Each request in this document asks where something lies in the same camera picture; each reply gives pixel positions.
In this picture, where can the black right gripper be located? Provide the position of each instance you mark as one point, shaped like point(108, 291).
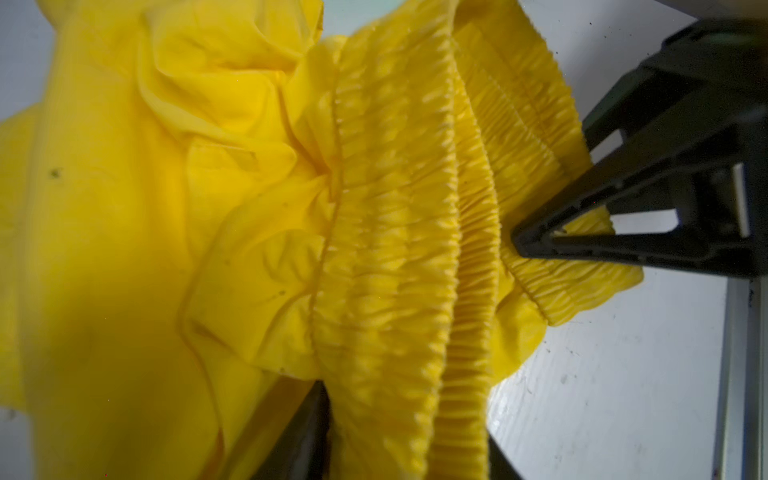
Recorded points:
point(709, 168)

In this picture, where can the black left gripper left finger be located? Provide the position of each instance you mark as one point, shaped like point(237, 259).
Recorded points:
point(301, 452)

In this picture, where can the yellow shorts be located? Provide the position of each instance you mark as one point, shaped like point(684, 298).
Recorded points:
point(215, 206)

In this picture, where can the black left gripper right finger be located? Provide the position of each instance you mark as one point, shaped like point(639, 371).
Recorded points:
point(500, 468)

